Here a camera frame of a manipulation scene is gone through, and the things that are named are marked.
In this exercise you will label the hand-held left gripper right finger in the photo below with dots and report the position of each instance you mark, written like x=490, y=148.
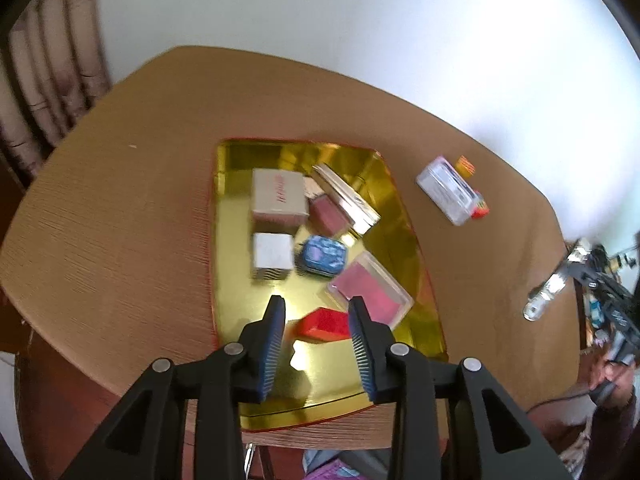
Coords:
x=362, y=350

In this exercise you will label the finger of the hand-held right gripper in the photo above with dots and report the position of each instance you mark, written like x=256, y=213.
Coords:
x=602, y=257
x=600, y=285

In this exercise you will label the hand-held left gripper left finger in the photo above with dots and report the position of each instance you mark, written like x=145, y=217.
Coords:
x=270, y=350

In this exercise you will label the red rectangular block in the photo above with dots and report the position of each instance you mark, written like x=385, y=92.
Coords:
x=322, y=325

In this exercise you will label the red tin box gold inside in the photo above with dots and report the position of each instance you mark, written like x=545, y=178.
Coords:
x=320, y=375

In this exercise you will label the clear case pink insert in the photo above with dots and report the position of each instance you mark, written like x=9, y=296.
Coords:
x=370, y=290

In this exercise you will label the white box zigzag print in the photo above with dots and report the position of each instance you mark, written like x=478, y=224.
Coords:
x=272, y=252

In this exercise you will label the blue patterned pouch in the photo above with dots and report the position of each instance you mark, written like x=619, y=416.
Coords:
x=321, y=255

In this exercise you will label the pink small box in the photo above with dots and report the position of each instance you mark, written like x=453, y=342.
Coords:
x=327, y=217

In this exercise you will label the tan cardboard box red print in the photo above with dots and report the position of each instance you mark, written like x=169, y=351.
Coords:
x=277, y=197

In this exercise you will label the person's right forearm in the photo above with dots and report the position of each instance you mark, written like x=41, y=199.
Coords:
x=575, y=430

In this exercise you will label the person's right hand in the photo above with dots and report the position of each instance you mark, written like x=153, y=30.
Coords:
x=617, y=390

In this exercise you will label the grey purple clothing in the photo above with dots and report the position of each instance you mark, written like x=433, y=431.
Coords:
x=345, y=467

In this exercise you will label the colourful striped eraser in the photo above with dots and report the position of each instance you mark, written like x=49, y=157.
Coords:
x=480, y=207

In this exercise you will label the yellow striped cube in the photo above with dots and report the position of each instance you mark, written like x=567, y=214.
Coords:
x=465, y=165

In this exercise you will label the clear plastic box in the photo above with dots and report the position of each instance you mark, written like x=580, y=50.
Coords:
x=445, y=190

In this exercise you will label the beige patterned curtain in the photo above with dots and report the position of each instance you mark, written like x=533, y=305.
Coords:
x=45, y=75

